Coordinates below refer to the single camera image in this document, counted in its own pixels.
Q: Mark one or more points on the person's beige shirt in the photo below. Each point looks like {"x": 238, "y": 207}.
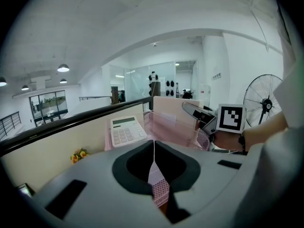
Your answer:
{"x": 285, "y": 91}

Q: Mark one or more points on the yellow flowers in white pot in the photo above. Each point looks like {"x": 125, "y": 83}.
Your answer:
{"x": 78, "y": 155}

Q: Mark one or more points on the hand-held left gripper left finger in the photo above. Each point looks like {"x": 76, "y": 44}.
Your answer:
{"x": 95, "y": 174}

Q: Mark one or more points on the black wristband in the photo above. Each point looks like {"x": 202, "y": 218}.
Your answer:
{"x": 242, "y": 144}

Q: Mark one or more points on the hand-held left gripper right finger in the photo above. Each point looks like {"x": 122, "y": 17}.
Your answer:
{"x": 209, "y": 174}

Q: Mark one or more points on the white cabinet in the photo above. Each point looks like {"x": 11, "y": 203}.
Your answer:
{"x": 204, "y": 95}

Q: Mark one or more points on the short black post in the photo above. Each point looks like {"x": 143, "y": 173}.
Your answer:
{"x": 115, "y": 95}

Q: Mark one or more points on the wooden desk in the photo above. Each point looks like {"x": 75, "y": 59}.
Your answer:
{"x": 71, "y": 125}

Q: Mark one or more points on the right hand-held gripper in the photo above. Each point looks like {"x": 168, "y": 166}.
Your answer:
{"x": 231, "y": 117}

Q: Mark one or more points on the person's right forearm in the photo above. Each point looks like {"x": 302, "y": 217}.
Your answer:
{"x": 261, "y": 129}

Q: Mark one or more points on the pink cardboard box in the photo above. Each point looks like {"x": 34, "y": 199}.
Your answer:
{"x": 171, "y": 104}

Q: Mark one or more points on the white calculator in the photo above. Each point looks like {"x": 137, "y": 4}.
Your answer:
{"x": 127, "y": 132}

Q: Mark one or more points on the black pendant lamp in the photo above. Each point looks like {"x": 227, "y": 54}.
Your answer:
{"x": 2, "y": 82}
{"x": 25, "y": 88}
{"x": 63, "y": 81}
{"x": 63, "y": 68}

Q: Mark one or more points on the pink paper tray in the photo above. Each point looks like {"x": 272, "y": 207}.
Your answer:
{"x": 171, "y": 129}

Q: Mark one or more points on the group of black caps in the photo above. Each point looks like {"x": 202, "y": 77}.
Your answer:
{"x": 169, "y": 91}

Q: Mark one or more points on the black metal bar railing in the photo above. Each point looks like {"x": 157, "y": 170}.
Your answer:
{"x": 95, "y": 98}

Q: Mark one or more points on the black standing floor fan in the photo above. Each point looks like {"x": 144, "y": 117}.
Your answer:
{"x": 262, "y": 98}

